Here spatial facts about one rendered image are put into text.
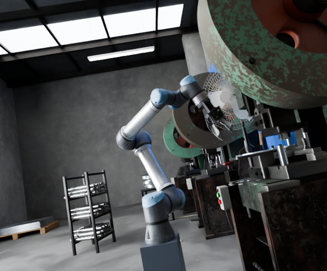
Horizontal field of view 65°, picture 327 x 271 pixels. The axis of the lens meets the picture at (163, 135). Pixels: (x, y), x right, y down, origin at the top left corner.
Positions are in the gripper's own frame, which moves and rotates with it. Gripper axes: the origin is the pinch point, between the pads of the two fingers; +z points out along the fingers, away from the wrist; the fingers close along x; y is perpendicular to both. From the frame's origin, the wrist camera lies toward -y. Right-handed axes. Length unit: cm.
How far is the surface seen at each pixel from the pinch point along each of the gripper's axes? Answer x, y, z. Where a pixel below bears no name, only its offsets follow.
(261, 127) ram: 18.6, -1.7, 7.9
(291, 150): 20.2, 4.5, 25.1
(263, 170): 3.9, 1.2, 24.9
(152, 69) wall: 173, -661, -274
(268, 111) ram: 24.0, 3.3, 3.1
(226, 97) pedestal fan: 47, -77, -21
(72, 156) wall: -188, -672, -188
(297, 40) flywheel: 34, 35, -15
